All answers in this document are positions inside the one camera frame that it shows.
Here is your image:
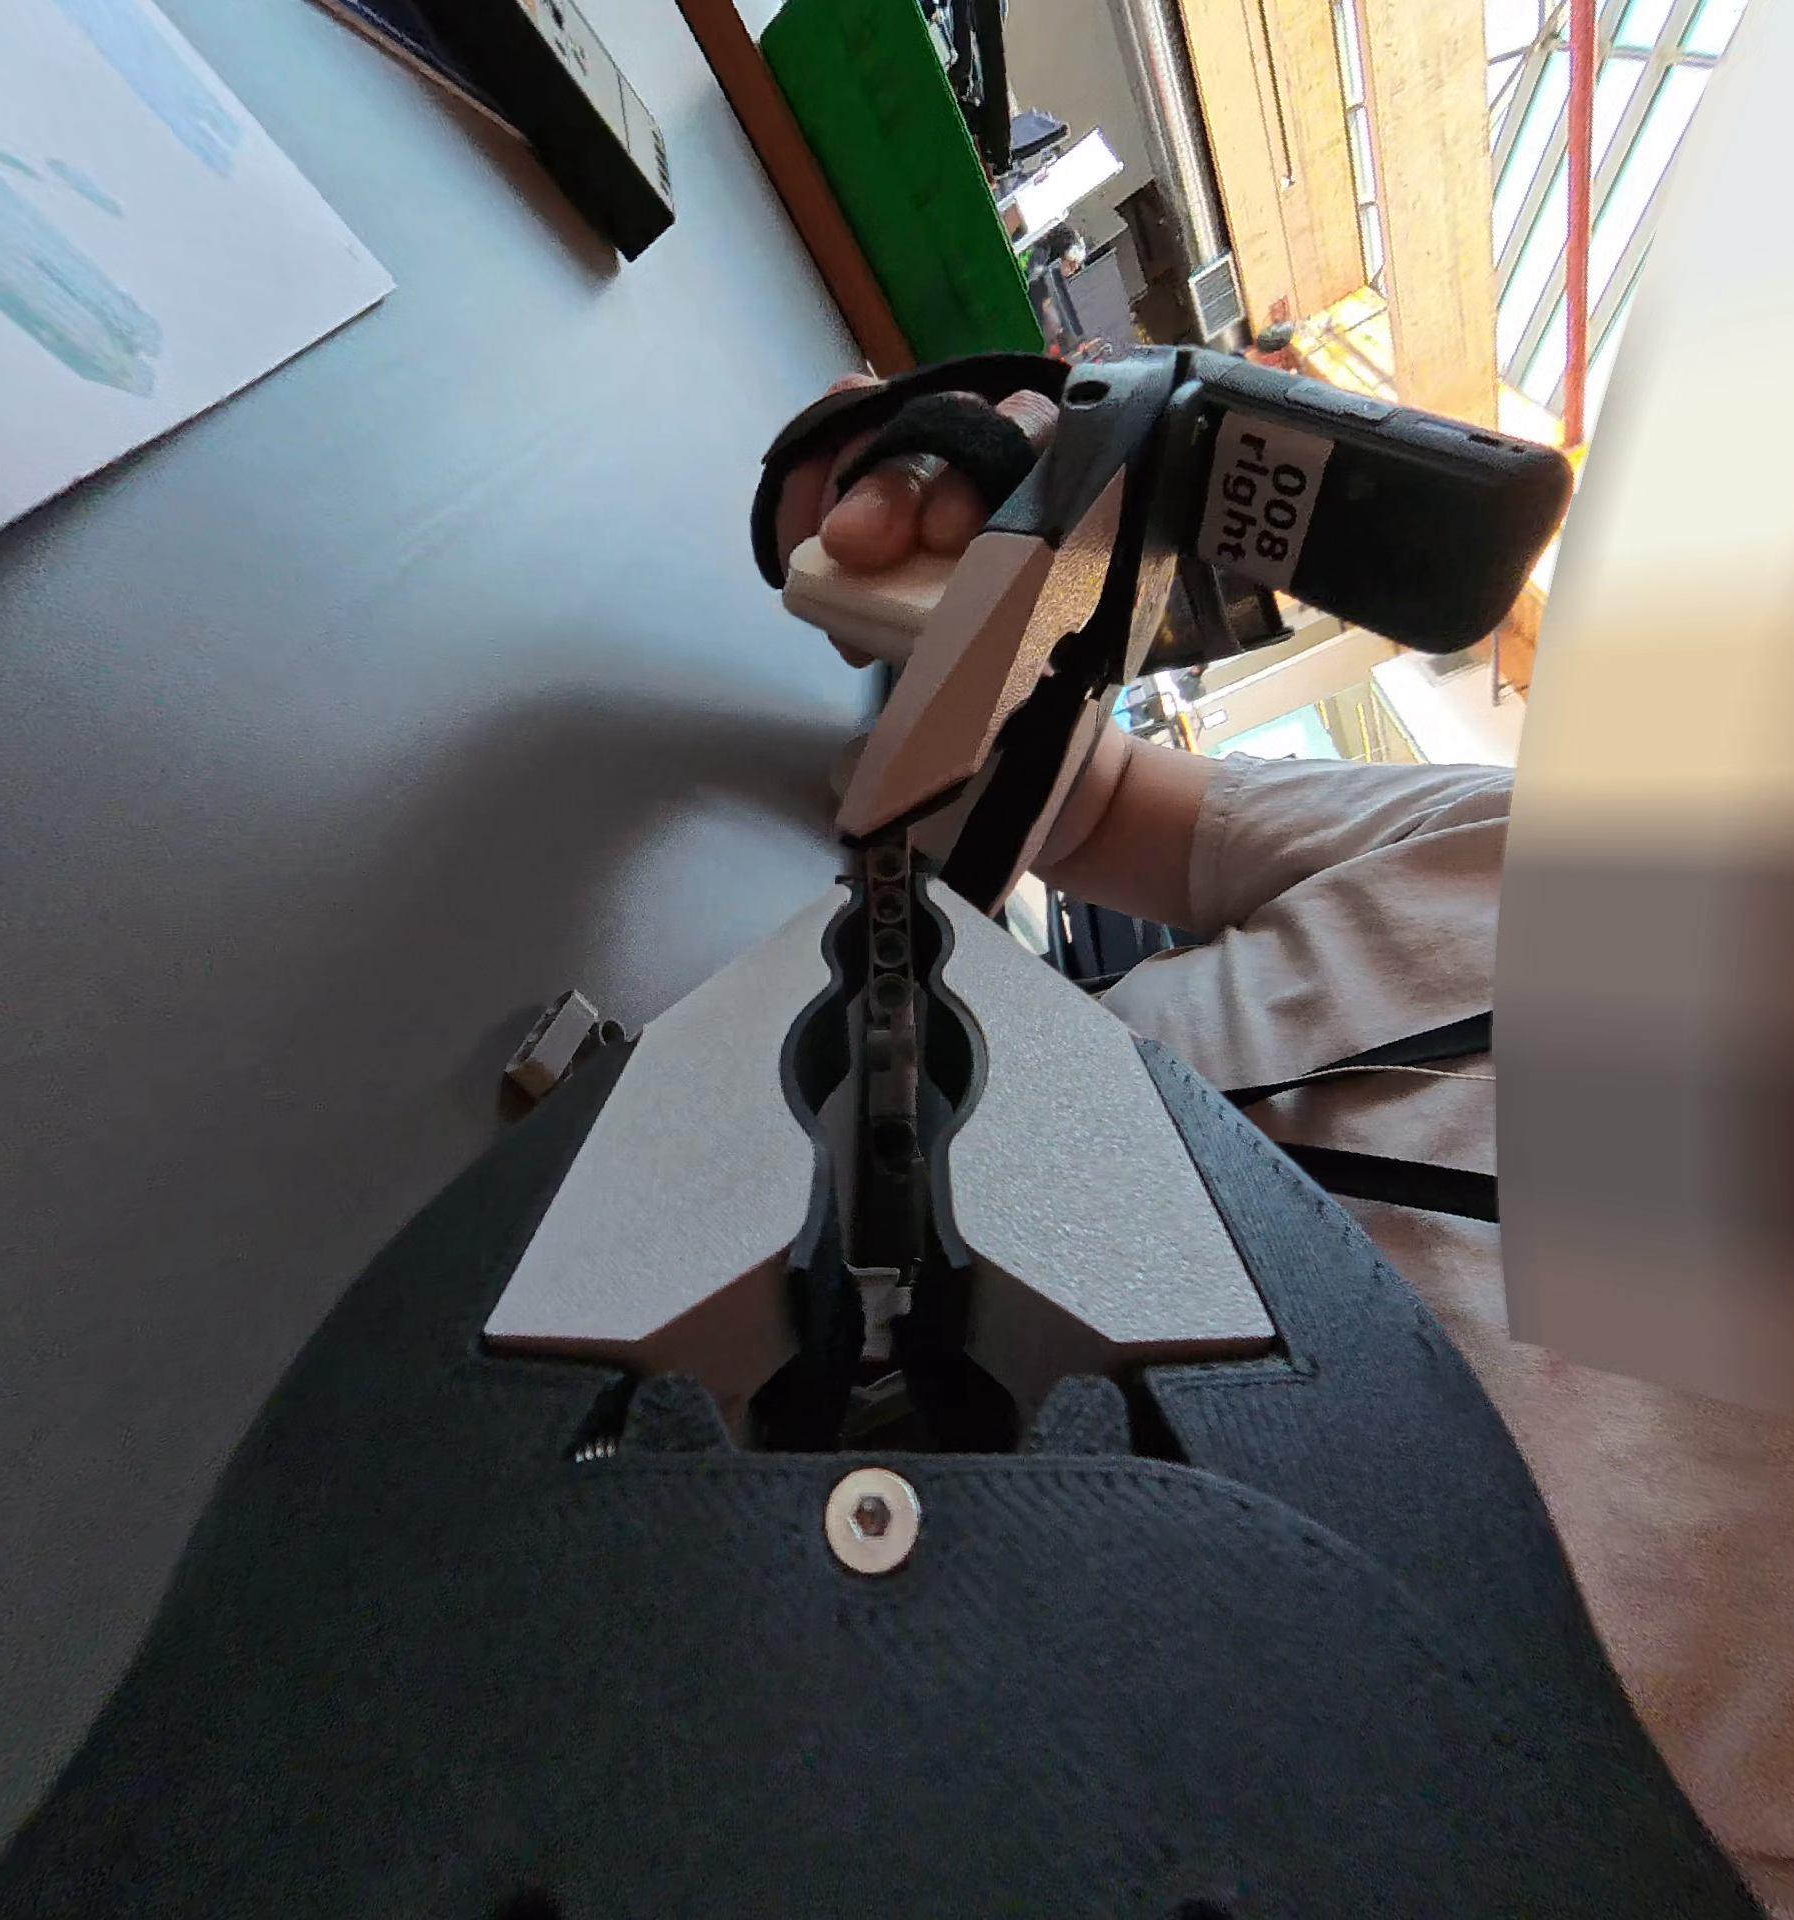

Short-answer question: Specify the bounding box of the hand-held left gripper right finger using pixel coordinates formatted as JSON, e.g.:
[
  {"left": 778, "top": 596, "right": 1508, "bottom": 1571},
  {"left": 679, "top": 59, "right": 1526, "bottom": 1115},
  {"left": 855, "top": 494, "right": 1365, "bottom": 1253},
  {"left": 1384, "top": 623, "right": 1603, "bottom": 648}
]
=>
[{"left": 918, "top": 884, "right": 1281, "bottom": 1398}]

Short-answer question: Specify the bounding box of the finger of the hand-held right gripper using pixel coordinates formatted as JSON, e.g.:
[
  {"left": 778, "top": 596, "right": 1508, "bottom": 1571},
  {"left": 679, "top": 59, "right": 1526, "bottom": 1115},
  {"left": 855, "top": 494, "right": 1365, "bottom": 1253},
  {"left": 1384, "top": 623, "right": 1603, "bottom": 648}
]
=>
[
  {"left": 930, "top": 660, "right": 1135, "bottom": 922},
  {"left": 833, "top": 511, "right": 1140, "bottom": 842}
]

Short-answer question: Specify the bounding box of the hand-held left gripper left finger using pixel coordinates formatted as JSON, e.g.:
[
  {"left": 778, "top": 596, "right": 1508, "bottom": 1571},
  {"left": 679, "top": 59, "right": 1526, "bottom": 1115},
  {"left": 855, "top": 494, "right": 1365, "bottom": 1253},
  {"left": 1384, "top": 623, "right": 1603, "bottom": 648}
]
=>
[{"left": 480, "top": 885, "right": 860, "bottom": 1414}]

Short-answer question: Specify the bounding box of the grey curved panel assembly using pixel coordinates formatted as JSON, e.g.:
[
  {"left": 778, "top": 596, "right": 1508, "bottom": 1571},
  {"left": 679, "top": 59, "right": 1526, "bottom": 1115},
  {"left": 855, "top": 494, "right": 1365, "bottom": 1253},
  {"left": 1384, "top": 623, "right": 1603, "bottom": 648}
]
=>
[{"left": 499, "top": 988, "right": 639, "bottom": 1122}]

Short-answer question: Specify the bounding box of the person's right forearm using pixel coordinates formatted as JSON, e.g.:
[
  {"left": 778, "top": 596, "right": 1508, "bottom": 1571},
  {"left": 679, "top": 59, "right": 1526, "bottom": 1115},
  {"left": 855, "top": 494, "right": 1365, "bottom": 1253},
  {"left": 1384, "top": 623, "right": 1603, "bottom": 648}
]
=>
[{"left": 1041, "top": 734, "right": 1247, "bottom": 940}]

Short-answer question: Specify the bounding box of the grey desk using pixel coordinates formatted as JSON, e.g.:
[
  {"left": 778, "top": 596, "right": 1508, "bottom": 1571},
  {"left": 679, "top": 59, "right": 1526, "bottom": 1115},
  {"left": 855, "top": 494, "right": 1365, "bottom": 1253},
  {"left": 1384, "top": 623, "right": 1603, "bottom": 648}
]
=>
[{"left": 0, "top": 0, "right": 1080, "bottom": 1920}]

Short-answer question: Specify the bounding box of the person's right hand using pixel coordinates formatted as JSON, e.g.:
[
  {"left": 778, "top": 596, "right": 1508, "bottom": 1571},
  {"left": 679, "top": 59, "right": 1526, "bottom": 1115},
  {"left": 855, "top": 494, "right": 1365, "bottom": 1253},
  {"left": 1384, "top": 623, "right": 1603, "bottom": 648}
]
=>
[{"left": 775, "top": 372, "right": 1068, "bottom": 669}]

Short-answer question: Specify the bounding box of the red steel beam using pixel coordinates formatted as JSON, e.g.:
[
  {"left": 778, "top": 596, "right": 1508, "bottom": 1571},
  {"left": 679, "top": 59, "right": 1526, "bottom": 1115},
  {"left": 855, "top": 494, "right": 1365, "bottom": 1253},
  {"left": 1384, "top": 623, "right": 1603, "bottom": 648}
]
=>
[{"left": 1563, "top": 0, "right": 1600, "bottom": 442}]

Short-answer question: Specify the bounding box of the green board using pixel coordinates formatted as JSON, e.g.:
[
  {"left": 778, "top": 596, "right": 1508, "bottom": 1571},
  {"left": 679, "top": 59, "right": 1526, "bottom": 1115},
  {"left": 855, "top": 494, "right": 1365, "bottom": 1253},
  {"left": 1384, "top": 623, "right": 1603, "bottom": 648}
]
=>
[{"left": 760, "top": 0, "right": 1050, "bottom": 371}]

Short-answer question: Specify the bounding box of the black flat box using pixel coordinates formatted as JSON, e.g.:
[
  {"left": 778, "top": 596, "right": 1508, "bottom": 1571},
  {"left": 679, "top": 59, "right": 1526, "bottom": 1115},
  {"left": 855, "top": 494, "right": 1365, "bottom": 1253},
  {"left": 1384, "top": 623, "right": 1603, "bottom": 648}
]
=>
[{"left": 512, "top": 0, "right": 679, "bottom": 263}]

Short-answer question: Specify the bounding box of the white instruction booklet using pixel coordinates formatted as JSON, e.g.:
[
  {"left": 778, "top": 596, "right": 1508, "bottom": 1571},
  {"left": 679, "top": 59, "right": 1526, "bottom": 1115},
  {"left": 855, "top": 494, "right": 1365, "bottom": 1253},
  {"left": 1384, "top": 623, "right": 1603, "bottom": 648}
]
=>
[{"left": 0, "top": 0, "right": 401, "bottom": 572}]

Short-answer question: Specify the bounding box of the black strap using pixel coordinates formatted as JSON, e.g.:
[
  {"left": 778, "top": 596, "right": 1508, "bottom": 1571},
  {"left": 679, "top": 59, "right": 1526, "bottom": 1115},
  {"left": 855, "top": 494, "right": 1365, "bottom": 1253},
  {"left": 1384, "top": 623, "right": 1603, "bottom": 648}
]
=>
[
  {"left": 1229, "top": 1010, "right": 1500, "bottom": 1107},
  {"left": 1280, "top": 1138, "right": 1500, "bottom": 1225}
]

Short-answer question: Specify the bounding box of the silver ventilation duct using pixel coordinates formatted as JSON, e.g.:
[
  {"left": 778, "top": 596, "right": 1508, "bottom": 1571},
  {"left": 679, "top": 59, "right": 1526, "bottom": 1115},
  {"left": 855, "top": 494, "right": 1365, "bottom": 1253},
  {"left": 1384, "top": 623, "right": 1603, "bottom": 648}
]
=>
[{"left": 1116, "top": 0, "right": 1236, "bottom": 287}]

